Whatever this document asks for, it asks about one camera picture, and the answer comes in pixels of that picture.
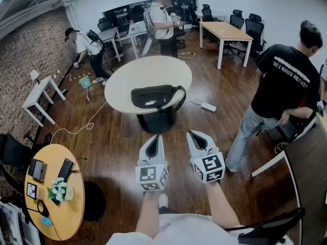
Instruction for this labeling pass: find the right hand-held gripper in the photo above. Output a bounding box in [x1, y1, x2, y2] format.
[186, 130, 226, 184]

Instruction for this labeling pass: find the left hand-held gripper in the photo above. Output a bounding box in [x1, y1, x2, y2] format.
[135, 134, 170, 192]

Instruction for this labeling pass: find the dark grey cloth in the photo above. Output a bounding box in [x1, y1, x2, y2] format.
[130, 84, 187, 115]

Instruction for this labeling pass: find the person's right forearm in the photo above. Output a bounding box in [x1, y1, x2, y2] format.
[204, 180, 242, 231]

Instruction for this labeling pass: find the person's left forearm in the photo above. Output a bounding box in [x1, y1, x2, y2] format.
[134, 189, 160, 239]

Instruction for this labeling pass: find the white power strip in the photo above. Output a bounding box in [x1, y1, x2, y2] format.
[200, 101, 217, 113]

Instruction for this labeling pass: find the person's white shoe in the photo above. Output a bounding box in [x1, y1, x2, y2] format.
[158, 193, 170, 209]

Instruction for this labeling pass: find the person's black trouser leg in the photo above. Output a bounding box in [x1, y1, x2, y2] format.
[158, 205, 177, 215]

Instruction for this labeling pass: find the round white table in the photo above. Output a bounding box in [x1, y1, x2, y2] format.
[104, 55, 193, 135]

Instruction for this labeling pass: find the person's white shirt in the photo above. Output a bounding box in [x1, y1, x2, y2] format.
[105, 213, 295, 245]

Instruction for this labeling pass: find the black chair with thin legs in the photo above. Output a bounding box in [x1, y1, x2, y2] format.
[255, 110, 318, 143]

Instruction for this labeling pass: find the black keyboard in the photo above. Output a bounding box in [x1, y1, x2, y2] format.
[57, 157, 74, 183]

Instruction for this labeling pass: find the teal board on stand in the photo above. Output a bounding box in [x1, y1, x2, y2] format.
[79, 76, 92, 102]

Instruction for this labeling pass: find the white flower plant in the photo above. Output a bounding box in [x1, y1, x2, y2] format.
[46, 177, 69, 205]

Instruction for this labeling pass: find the round wooden table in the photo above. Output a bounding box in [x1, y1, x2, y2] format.
[24, 143, 107, 242]

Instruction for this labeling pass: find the black mesh chair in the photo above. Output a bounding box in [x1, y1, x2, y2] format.
[224, 207, 306, 245]

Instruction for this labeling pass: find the black office chair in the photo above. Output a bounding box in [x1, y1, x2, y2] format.
[201, 4, 214, 23]
[229, 9, 245, 31]
[0, 132, 34, 174]
[97, 16, 113, 32]
[174, 27, 188, 48]
[244, 13, 267, 59]
[188, 3, 200, 33]

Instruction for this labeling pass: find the wooden desk with white legs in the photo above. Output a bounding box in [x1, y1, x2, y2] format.
[199, 21, 254, 70]

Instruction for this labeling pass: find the gray desk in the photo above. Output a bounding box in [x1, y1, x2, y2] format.
[97, 26, 122, 63]

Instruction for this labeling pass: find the small white side table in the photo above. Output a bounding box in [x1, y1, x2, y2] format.
[21, 76, 66, 128]

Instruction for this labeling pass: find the white table lamp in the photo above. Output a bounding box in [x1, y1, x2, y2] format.
[30, 69, 41, 85]

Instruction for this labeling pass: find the white floor cable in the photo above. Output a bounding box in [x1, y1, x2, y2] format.
[49, 100, 108, 145]

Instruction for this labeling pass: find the dark desk with white frame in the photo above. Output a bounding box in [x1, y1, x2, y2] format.
[251, 111, 327, 245]

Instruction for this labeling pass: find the black picture frame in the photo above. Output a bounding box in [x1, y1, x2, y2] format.
[26, 182, 38, 201]

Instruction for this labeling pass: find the dark wall counter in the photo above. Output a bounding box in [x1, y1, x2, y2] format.
[102, 0, 199, 33]

